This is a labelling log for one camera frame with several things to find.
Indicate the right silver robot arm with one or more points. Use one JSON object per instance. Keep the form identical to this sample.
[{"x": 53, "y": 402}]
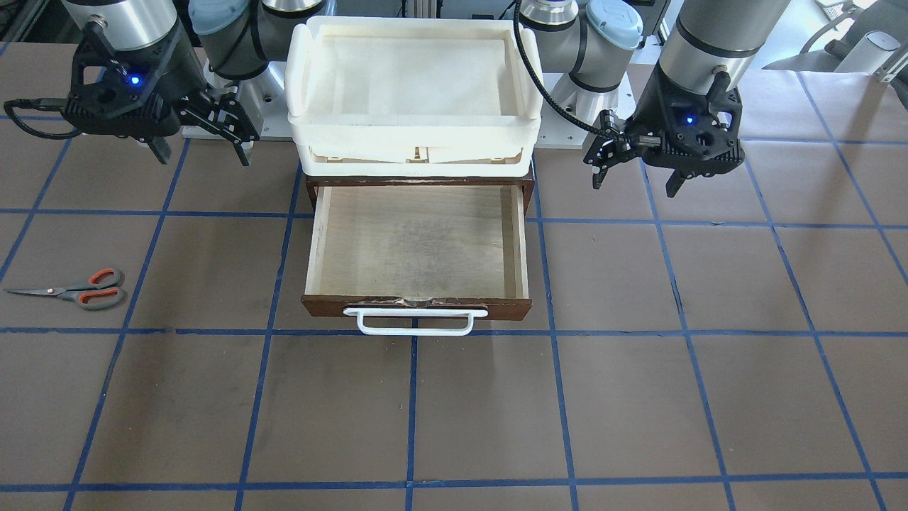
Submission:
[{"x": 238, "y": 43}]

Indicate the wooden drawer with white handle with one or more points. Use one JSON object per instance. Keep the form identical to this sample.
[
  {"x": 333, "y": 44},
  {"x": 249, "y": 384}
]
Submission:
[{"x": 419, "y": 250}]

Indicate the grey orange scissors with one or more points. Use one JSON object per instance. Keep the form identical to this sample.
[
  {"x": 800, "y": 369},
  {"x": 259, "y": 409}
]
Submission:
[{"x": 101, "y": 291}]

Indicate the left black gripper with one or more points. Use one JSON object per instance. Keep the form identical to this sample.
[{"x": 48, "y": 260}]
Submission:
[{"x": 647, "y": 117}]

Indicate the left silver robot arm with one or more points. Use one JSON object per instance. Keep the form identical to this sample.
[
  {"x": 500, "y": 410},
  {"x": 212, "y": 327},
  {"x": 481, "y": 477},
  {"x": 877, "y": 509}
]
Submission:
[{"x": 593, "y": 43}]

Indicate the white plastic tray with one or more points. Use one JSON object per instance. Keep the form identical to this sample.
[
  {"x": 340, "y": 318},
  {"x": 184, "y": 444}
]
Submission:
[{"x": 412, "y": 97}]

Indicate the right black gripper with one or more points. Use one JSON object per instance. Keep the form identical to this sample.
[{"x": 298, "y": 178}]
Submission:
[{"x": 179, "y": 77}]

